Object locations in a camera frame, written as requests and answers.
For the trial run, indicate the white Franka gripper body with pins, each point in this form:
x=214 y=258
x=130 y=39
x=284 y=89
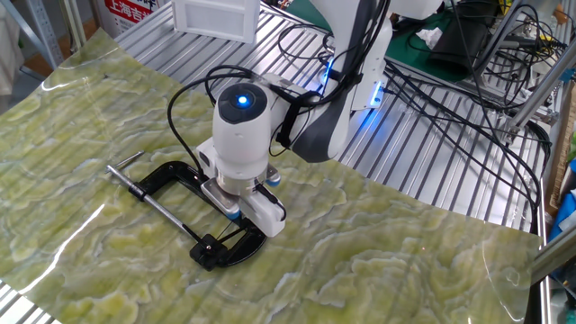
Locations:
x=267 y=216

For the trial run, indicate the thick black clock hand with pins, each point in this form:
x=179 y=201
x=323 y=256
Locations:
x=231 y=233

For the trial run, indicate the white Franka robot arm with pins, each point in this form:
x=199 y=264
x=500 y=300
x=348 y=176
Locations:
x=243 y=139

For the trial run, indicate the black clock movement box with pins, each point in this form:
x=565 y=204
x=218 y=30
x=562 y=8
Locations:
x=207 y=256

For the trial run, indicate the thin black clock hand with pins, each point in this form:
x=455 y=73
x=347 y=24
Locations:
x=194 y=234

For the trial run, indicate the green marble pattern mat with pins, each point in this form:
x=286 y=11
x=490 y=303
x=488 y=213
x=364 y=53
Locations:
x=360 y=247

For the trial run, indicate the black C-clamp with steel screw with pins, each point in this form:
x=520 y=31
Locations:
x=166 y=173

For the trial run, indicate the white plastic bin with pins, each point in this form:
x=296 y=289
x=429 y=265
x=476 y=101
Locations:
x=211 y=20

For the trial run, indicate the green cutting mat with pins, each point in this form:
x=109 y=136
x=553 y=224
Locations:
x=405 y=54

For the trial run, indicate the crumpled white tissue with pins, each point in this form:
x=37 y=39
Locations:
x=429 y=37

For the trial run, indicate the box with red print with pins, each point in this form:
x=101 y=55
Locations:
x=130 y=11

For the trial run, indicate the black pouch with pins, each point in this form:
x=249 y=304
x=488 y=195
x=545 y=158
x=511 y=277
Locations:
x=459 y=45

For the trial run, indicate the blue bag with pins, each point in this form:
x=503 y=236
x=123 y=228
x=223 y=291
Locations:
x=564 y=216

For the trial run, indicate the tan cardboard panel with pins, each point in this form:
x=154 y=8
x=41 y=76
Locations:
x=562 y=157

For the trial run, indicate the silver bracket with blue cap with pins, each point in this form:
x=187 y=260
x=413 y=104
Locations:
x=273 y=180

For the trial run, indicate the aluminium frame post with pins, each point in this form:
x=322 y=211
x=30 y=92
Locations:
x=72 y=22
x=540 y=90
x=555 y=254

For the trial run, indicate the grey perforated shelf post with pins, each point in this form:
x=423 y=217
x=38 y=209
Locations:
x=45 y=31

